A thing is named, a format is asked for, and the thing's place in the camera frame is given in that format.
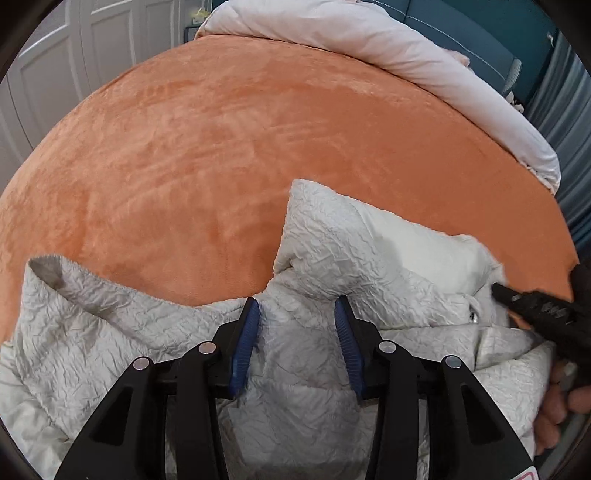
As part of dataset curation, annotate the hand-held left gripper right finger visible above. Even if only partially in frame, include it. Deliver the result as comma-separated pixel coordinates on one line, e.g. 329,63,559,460
333,295,536,480

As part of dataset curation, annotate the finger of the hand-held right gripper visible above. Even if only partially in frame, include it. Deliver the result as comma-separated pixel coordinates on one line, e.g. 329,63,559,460
492,282,539,320

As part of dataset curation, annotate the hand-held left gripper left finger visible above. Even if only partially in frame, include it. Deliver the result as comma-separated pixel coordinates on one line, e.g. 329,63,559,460
54,296,263,480

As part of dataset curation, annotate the white quilted zip jacket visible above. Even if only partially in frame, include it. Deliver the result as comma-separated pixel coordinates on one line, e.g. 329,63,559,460
0,179,555,480

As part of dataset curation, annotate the person's right hand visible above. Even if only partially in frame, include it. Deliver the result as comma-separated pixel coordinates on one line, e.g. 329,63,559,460
533,361,579,457

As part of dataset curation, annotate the grey-blue curtain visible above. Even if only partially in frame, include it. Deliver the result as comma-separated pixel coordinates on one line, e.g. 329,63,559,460
526,32,591,264

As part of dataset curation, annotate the orange plush blanket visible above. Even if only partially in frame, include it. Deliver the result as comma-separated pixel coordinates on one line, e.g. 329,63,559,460
0,34,580,344

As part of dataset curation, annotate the blue padded headboard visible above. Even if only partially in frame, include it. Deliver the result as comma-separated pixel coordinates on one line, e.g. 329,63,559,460
369,0,561,100

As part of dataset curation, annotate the pale pink duvet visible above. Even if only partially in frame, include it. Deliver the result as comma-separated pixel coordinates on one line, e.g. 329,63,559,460
194,0,563,192

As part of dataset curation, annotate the white panelled wardrobe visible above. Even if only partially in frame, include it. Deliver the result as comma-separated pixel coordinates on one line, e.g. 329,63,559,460
0,0,218,153

